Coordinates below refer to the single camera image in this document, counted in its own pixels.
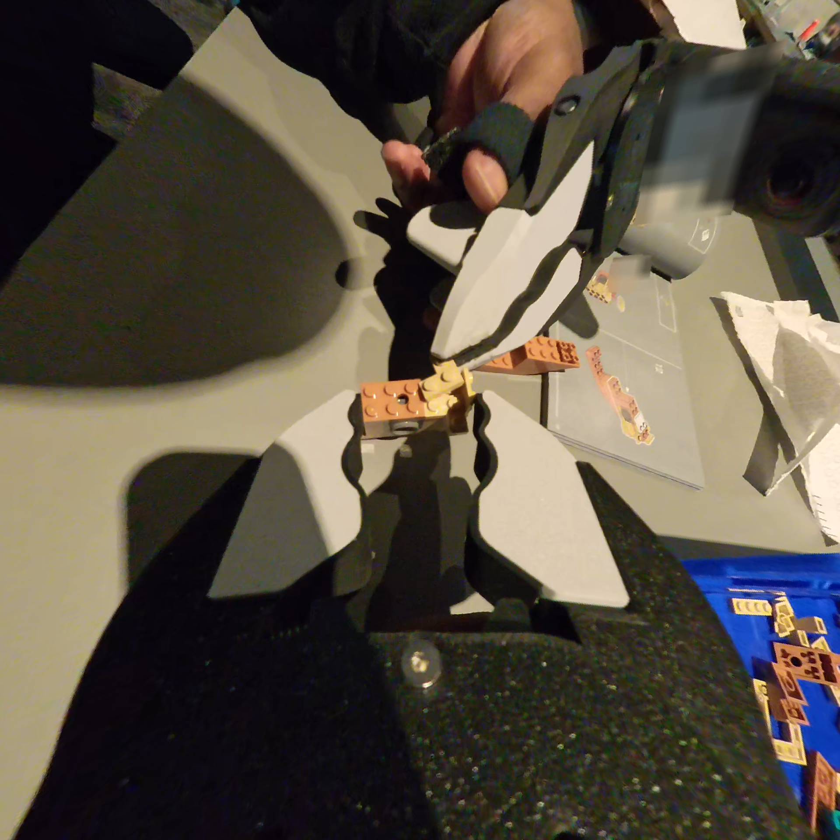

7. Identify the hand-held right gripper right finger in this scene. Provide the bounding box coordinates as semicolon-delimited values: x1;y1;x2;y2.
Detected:
466;390;632;608

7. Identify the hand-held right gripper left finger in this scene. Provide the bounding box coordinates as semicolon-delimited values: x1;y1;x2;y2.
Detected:
207;390;370;600

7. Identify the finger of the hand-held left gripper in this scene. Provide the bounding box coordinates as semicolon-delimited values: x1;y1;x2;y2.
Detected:
406;141;596;361
458;248;586;370

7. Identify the brown wedge brick piece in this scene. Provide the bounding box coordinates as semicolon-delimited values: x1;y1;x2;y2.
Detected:
476;336;581;376

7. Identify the brown and tan brick assembly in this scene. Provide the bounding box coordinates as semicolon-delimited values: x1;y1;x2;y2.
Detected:
360;360;478;439

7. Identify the grey desk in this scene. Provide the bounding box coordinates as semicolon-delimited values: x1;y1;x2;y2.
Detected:
0;7;840;840

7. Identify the person's left hand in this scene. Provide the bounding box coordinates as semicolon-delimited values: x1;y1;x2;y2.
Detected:
381;0;589;214

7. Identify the grey instruction booklet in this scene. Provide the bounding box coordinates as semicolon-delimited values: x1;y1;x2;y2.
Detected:
543;213;723;492

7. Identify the blue plastic bin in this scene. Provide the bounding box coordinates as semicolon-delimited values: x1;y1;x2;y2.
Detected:
679;553;840;840

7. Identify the white crumpled paper bag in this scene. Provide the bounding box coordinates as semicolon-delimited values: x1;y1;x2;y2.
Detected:
712;290;840;547

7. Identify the pile of loose brick pieces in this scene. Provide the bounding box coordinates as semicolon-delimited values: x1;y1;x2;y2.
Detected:
731;586;840;833

